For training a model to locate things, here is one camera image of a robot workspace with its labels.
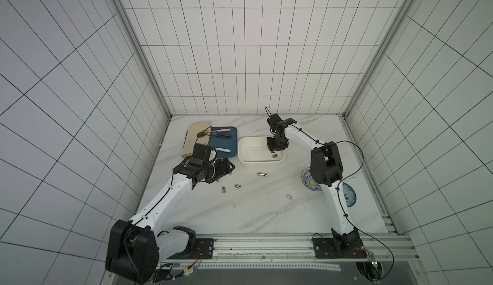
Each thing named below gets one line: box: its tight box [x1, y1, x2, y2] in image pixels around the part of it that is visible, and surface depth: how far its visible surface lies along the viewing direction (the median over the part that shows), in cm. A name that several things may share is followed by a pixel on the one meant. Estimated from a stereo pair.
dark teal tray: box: [207, 126, 238, 158], surface depth 111 cm
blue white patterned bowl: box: [342, 182, 357, 208], surface depth 86 cm
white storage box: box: [237, 136, 286, 167], surface depth 102 cm
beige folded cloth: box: [181, 120, 212, 157], surface depth 112 cm
